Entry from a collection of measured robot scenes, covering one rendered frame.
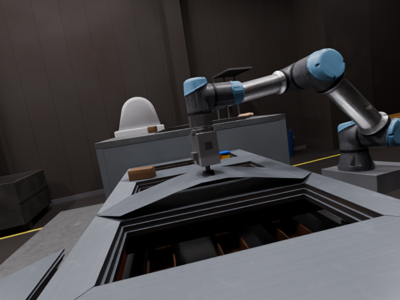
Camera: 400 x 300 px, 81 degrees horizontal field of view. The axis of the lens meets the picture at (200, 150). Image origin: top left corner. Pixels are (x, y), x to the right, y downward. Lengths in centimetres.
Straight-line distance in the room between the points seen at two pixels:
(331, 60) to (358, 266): 71
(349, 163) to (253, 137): 66
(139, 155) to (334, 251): 130
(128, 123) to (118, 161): 222
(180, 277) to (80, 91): 445
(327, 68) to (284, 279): 74
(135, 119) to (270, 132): 250
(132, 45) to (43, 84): 166
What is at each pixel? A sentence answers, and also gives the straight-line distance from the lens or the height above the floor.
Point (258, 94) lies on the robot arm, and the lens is 97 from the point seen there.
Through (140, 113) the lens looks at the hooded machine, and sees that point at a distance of 379.
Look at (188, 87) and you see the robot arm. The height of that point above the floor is 120.
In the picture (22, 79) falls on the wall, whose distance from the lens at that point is 496.
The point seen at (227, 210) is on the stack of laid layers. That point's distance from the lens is 71.
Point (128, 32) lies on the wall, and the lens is 497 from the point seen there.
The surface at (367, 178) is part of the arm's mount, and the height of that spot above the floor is 75.
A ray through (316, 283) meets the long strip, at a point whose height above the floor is 86.
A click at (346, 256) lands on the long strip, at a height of 86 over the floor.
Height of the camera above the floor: 111
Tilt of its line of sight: 8 degrees down
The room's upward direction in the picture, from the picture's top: 9 degrees counter-clockwise
